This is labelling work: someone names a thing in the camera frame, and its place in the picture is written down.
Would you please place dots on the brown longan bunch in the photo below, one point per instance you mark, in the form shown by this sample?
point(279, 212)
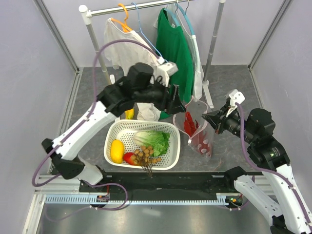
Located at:
point(145, 158)

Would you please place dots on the yellow lemon fruit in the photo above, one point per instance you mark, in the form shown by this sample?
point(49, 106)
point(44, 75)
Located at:
point(117, 151)

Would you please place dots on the grey white clothes rack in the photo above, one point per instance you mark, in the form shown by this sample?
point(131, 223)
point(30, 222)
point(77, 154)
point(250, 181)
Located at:
point(88, 14)

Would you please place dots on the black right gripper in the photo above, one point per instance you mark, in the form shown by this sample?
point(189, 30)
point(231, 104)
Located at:
point(217, 117)

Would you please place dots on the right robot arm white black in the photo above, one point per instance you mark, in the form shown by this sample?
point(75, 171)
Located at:
point(289, 214)

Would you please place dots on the green t-shirt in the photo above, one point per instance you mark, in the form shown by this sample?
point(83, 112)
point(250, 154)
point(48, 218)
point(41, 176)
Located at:
point(173, 46)

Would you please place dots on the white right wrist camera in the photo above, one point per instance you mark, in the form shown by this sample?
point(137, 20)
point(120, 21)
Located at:
point(233, 97)

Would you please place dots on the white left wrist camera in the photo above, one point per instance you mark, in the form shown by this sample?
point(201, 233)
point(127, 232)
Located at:
point(166, 68)

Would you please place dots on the red yellow mango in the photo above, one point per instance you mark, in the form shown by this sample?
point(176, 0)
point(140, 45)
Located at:
point(129, 158)

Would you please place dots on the yellow banana bunch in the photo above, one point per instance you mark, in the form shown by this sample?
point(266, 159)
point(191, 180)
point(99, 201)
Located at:
point(129, 114)

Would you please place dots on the red plastic lobster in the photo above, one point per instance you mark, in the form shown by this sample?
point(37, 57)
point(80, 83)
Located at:
point(198, 138)

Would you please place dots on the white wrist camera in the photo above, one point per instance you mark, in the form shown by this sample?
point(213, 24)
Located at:
point(233, 97)
point(166, 68)

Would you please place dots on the white garment on right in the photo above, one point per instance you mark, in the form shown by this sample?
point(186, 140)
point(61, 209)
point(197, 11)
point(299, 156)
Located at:
point(198, 71)

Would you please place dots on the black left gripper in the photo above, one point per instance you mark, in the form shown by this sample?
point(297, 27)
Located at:
point(171, 105)

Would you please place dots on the teal clothes hanger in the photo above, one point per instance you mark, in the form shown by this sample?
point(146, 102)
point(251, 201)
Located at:
point(180, 18)

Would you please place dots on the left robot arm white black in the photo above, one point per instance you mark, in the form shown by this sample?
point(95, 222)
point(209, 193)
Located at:
point(138, 86)

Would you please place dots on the green lettuce head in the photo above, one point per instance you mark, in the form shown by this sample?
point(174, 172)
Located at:
point(157, 139)

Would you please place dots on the clear pink zip bag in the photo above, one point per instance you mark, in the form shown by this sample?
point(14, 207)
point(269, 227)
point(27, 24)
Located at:
point(196, 108)

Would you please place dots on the white perforated plastic basket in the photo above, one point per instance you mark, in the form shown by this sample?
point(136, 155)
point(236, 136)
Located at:
point(124, 131)

